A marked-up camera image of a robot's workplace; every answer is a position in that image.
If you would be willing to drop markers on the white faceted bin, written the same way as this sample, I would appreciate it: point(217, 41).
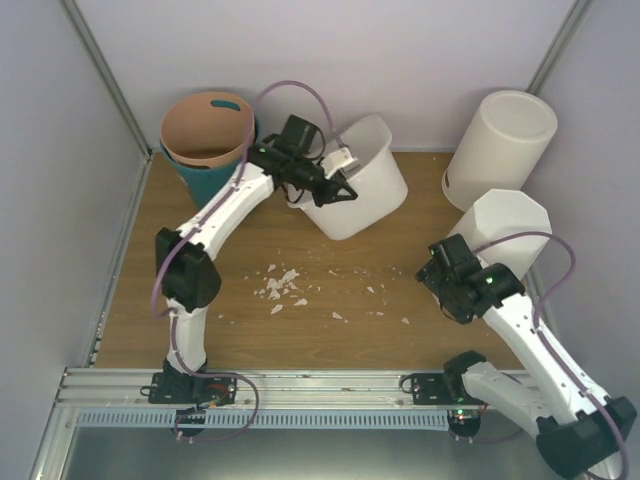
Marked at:
point(500, 213)

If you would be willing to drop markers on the aluminium frame post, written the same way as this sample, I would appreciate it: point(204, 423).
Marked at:
point(569, 27)
point(92, 48)

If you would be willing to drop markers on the large white round bin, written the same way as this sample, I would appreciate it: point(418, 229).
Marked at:
point(505, 139)

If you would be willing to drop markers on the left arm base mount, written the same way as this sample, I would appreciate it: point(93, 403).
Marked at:
point(172, 387)

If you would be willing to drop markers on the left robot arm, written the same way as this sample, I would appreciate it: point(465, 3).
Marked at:
point(186, 275)

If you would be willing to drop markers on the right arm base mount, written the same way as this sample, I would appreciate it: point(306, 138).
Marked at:
point(429, 389)

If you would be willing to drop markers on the left aluminium frame post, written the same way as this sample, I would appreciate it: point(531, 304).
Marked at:
point(92, 48)

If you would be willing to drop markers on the pink plastic bin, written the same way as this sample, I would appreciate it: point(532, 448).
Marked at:
point(207, 129)

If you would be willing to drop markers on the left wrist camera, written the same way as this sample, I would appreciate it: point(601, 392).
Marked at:
point(340, 161)

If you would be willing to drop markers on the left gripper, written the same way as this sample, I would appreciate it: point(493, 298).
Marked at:
point(329, 194)

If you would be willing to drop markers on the aluminium front rail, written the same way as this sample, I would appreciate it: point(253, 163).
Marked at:
point(271, 389)

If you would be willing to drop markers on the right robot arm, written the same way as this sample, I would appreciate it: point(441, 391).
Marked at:
point(578, 427)

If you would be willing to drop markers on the white rectangular basin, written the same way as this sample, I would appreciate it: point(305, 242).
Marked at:
point(375, 177)

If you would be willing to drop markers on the grey slotted cable duct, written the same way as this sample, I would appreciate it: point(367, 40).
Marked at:
point(267, 419)

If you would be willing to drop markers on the teal plastic bin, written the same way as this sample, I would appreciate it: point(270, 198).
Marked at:
point(203, 183)

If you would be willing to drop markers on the right aluminium frame post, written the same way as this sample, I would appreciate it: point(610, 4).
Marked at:
point(569, 27)

